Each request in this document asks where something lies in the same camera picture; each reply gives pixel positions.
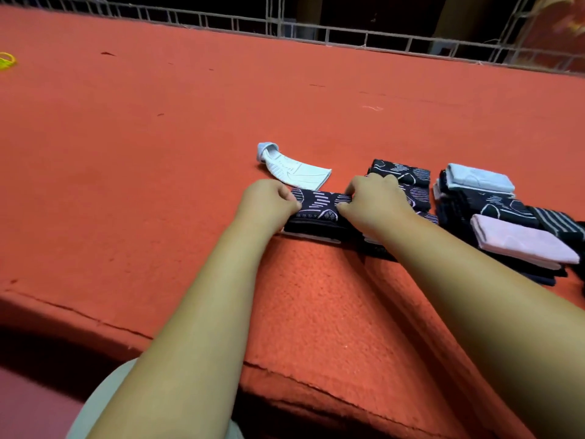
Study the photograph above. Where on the pile of folded socks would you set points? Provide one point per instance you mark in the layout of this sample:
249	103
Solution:
507	223

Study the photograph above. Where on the orange felt table cover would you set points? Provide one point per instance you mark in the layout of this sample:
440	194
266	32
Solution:
183	155

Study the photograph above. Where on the person's left fingers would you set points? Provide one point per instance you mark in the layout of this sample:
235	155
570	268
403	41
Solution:
287	202

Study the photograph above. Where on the light blue sock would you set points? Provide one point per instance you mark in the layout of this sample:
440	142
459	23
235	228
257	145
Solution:
292	168

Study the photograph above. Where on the person's right hand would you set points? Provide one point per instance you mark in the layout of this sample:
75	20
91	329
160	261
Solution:
377	206

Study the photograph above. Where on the person's right forearm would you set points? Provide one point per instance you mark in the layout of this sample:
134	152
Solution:
493	324

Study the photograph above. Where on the person's right fingers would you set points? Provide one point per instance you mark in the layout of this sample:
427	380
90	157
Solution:
361	196

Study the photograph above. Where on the pink folded sock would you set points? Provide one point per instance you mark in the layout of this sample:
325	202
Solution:
521	242

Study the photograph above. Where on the black patterned sock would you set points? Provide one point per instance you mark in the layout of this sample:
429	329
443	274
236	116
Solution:
317	214

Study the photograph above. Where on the yellow rubber band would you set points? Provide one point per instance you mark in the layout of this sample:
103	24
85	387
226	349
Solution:
7	60

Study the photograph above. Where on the person's left forearm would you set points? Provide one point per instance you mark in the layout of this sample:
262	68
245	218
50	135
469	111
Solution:
192	333

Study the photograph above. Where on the pale blue folded sock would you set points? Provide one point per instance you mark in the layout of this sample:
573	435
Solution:
480	178

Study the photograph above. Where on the person's left hand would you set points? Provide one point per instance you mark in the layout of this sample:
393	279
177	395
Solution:
265	203

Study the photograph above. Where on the stack of black patterned socks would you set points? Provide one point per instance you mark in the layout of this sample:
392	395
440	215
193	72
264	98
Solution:
406	187

